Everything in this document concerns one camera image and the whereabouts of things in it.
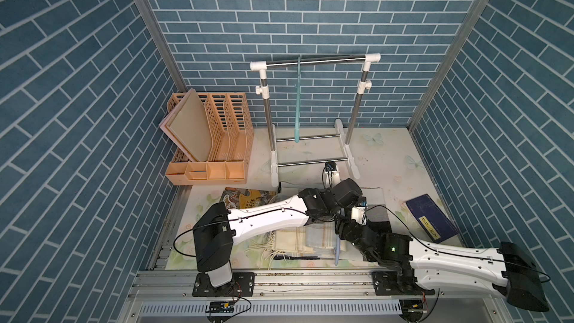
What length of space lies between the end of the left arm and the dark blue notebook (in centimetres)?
50

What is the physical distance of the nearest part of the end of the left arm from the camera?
0.55 metres

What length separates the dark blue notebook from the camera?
0.86 m
